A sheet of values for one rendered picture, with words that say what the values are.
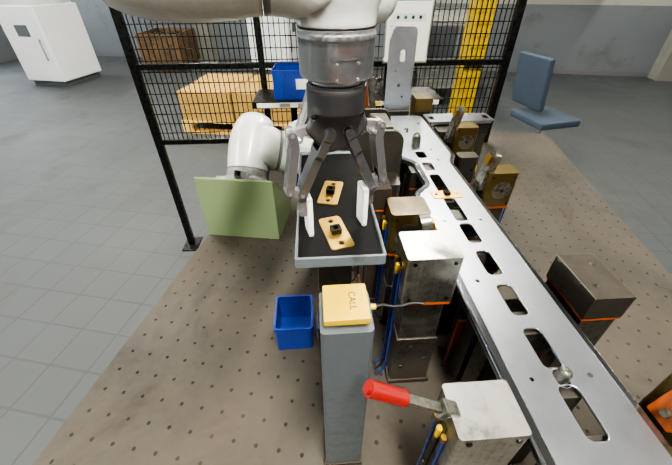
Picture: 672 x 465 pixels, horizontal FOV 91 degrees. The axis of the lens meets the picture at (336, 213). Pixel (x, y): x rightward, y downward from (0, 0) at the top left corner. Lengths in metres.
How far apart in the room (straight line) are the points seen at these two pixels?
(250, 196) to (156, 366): 0.56
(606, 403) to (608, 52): 7.72
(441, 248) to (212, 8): 0.49
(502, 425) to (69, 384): 1.86
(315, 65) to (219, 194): 0.89
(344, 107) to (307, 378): 0.69
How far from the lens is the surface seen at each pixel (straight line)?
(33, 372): 2.23
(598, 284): 0.82
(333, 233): 0.54
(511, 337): 0.68
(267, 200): 1.18
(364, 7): 0.39
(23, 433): 2.05
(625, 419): 0.68
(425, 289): 0.66
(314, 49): 0.40
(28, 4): 7.39
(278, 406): 0.90
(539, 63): 3.53
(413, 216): 0.75
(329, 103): 0.41
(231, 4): 0.38
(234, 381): 0.95
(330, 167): 0.75
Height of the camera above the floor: 1.51
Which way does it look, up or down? 36 degrees down
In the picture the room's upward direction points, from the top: straight up
